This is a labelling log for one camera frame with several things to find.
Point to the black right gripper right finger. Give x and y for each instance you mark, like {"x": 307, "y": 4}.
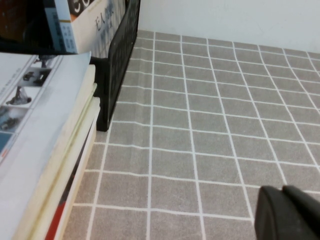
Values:
{"x": 310, "y": 212}

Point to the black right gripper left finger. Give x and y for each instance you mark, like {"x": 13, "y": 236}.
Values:
{"x": 272, "y": 217}

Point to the white car-suspension book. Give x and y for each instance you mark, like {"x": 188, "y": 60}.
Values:
{"x": 75, "y": 132}

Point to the red and white cover book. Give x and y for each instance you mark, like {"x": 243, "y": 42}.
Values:
{"x": 82, "y": 150}

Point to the black plastic book stand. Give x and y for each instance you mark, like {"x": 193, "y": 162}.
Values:
{"x": 120, "y": 62}

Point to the white autonomous driving book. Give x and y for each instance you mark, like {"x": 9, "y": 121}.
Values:
{"x": 87, "y": 32}

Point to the white car suspension book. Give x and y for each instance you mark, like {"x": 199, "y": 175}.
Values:
{"x": 37, "y": 120}

